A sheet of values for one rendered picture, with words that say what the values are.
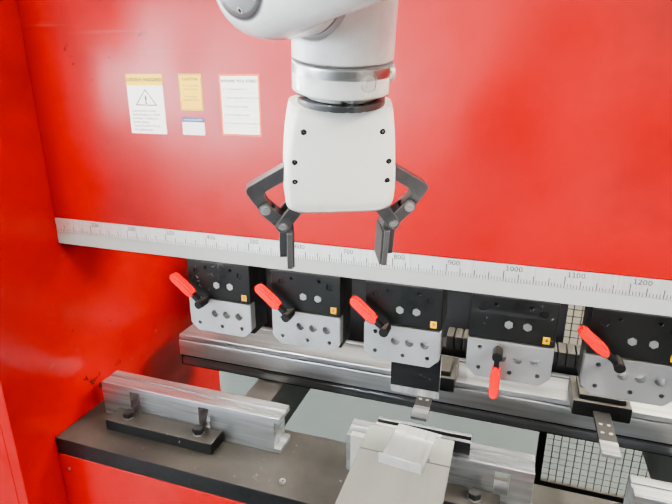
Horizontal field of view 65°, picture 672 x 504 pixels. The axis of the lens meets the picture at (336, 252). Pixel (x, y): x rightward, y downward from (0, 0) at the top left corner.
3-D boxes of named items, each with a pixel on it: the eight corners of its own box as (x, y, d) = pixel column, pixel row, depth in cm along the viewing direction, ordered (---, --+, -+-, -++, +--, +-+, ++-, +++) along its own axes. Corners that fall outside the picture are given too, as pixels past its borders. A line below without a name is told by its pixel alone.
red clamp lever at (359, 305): (351, 297, 99) (389, 333, 99) (357, 289, 103) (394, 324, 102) (345, 303, 100) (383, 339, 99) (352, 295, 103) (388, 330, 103)
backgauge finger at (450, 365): (391, 419, 118) (392, 400, 117) (413, 362, 141) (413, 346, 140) (445, 430, 114) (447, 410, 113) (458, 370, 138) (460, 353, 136)
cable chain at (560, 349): (445, 348, 146) (446, 335, 145) (448, 338, 151) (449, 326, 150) (592, 371, 135) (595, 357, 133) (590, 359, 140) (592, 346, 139)
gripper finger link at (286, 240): (292, 193, 51) (293, 253, 54) (258, 194, 50) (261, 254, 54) (294, 207, 48) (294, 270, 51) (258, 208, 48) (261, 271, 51)
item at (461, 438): (375, 435, 115) (375, 424, 114) (378, 427, 118) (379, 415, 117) (469, 455, 109) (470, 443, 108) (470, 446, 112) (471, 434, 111)
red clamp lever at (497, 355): (487, 400, 96) (492, 352, 93) (488, 388, 100) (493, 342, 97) (497, 402, 96) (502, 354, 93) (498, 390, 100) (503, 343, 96)
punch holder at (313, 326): (273, 342, 113) (270, 269, 107) (288, 325, 120) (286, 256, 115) (339, 353, 108) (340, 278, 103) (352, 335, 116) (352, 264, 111)
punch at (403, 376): (390, 393, 111) (391, 353, 108) (392, 388, 113) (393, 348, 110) (437, 401, 108) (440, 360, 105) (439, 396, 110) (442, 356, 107)
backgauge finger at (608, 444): (577, 456, 107) (580, 436, 105) (567, 388, 130) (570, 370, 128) (644, 470, 103) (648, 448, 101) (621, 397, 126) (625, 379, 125)
